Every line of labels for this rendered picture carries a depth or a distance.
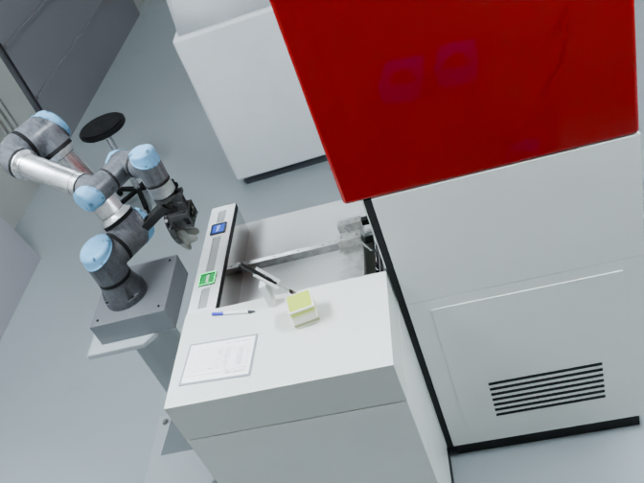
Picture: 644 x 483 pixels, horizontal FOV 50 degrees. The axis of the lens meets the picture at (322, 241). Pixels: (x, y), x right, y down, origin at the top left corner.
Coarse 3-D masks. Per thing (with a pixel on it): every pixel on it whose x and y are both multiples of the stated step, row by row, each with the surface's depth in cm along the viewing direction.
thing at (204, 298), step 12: (216, 216) 249; (228, 216) 247; (228, 228) 241; (216, 240) 238; (228, 240) 236; (204, 252) 234; (216, 252) 233; (204, 264) 229; (216, 264) 227; (204, 288) 219; (216, 288) 217; (192, 300) 216; (204, 300) 215; (216, 300) 213; (192, 312) 212
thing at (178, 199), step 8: (176, 192) 202; (160, 200) 198; (168, 200) 199; (176, 200) 200; (184, 200) 202; (176, 208) 203; (184, 208) 202; (192, 208) 205; (168, 216) 203; (176, 216) 202; (184, 216) 202; (192, 216) 204; (176, 224) 205; (184, 224) 205; (192, 224) 204
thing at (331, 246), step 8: (368, 240) 232; (304, 248) 237; (312, 248) 236; (320, 248) 235; (328, 248) 235; (336, 248) 235; (272, 256) 239; (280, 256) 238; (288, 256) 238; (296, 256) 237; (304, 256) 237; (248, 264) 240; (256, 264) 240; (264, 264) 240; (272, 264) 240
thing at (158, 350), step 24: (144, 336) 233; (168, 336) 245; (144, 360) 251; (168, 360) 248; (168, 384) 256; (168, 432) 287; (168, 456) 296; (192, 456) 292; (168, 480) 286; (192, 480) 283
